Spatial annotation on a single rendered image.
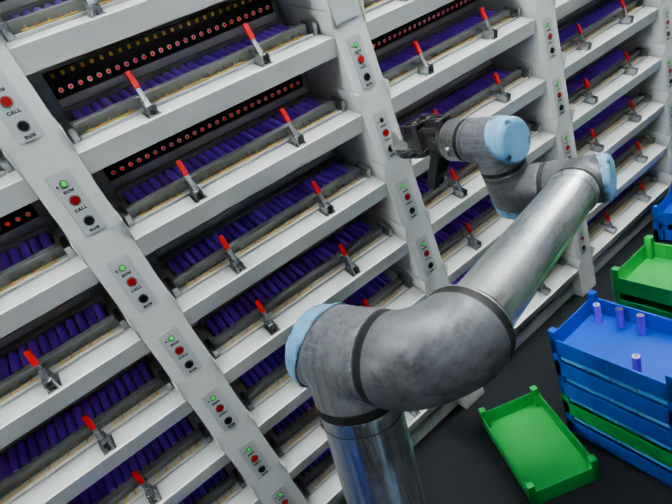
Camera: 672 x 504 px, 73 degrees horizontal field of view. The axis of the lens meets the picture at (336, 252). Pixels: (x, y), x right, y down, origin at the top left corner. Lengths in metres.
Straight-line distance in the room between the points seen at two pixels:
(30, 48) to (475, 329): 0.84
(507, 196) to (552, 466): 0.87
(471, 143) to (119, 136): 0.68
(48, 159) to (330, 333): 0.63
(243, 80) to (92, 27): 0.28
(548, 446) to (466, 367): 1.12
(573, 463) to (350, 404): 1.07
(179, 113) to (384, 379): 0.70
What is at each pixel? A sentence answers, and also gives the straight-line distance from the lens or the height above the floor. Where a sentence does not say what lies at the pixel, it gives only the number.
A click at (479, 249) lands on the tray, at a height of 0.51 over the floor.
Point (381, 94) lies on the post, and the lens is 1.21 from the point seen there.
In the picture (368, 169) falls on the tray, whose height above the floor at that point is 0.93.
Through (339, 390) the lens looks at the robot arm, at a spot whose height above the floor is 0.93.
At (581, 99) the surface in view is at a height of 0.72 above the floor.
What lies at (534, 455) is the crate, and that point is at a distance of 1.59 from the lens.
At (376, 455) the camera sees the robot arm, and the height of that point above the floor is 0.82.
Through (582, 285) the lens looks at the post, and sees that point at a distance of 2.06.
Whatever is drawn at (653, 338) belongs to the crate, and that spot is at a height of 0.32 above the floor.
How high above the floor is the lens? 1.29
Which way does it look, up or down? 25 degrees down
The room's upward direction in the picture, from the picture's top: 24 degrees counter-clockwise
